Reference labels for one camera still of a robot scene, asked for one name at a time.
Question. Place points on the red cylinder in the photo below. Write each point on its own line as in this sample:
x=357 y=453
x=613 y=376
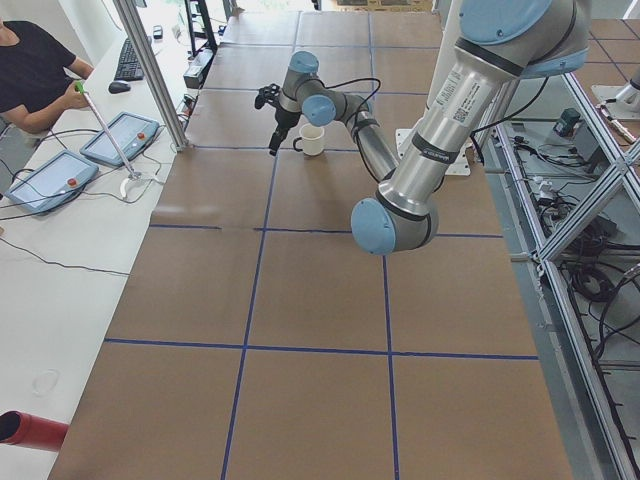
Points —
x=30 y=431

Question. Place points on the black computer mouse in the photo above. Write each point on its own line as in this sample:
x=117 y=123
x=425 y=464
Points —
x=119 y=86

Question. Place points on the silver reacher stick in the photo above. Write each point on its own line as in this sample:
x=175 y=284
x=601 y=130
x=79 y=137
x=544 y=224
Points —
x=133 y=175

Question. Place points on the aluminium frame post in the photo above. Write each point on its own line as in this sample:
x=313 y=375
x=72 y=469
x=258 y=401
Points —
x=134 y=28

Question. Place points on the white pedestal column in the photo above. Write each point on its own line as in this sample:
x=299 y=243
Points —
x=466 y=80

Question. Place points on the teach pendant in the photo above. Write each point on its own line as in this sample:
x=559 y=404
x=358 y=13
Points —
x=56 y=181
x=132 y=132

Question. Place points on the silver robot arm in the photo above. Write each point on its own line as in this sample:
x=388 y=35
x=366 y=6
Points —
x=497 y=42

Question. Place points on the person in black shirt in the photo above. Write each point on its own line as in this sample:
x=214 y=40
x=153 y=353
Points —
x=36 y=88

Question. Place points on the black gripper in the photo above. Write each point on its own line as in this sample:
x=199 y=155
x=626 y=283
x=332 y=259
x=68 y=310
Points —
x=286 y=119

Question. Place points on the black keyboard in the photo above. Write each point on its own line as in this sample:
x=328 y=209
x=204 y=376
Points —
x=128 y=67

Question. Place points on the white smiley mug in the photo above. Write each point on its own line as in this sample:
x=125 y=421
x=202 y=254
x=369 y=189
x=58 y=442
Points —
x=311 y=140

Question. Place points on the near teach pendant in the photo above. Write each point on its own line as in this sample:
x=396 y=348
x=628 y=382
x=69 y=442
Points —
x=56 y=181

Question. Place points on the far teach pendant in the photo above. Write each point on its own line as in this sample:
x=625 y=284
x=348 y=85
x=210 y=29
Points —
x=132 y=132

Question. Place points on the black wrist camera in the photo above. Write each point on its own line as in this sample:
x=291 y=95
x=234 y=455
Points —
x=267 y=95

